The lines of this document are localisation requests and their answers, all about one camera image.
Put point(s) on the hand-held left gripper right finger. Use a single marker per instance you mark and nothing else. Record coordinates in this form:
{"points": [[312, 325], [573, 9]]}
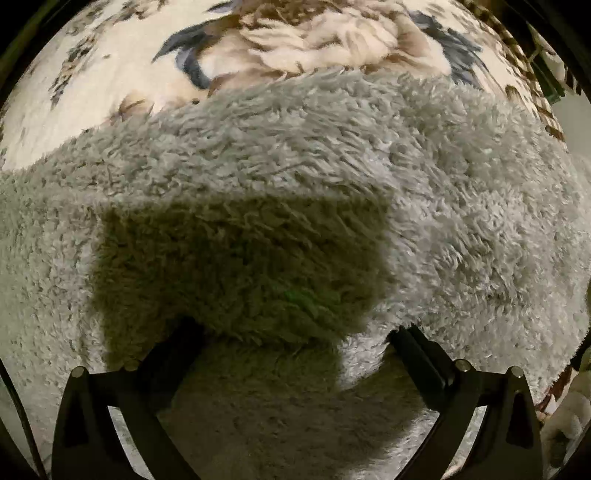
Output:
{"points": [[418, 353]]}

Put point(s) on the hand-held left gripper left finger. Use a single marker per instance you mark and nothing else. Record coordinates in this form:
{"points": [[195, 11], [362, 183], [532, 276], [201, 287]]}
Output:
{"points": [[178, 353]]}

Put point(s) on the grey fluffy fleece blanket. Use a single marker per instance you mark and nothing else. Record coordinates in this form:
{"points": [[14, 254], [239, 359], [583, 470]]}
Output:
{"points": [[295, 184]]}

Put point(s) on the floral printed blanket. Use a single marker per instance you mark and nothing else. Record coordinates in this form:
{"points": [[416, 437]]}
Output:
{"points": [[138, 55]]}

